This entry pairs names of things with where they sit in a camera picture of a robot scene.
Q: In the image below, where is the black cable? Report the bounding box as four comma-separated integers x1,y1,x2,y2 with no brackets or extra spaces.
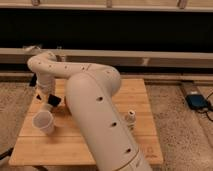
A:
195,91,213,122

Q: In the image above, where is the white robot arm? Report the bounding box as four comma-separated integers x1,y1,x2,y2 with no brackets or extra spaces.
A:
27,51,152,171

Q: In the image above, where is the white small bottle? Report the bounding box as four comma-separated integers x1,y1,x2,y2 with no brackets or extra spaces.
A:
125,110,136,130

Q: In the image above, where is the white plastic cup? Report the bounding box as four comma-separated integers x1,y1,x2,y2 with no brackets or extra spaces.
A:
32,111,54,135

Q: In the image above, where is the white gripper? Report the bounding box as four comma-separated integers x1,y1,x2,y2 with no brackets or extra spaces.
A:
37,85,55,100

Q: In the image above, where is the black power adapter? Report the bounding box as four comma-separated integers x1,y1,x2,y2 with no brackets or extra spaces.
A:
186,94,208,110

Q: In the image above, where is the black eraser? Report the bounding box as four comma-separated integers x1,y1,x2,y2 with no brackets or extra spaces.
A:
48,94,61,107

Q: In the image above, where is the black table leg bracket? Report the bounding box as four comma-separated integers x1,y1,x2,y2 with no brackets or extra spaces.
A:
29,74,37,87

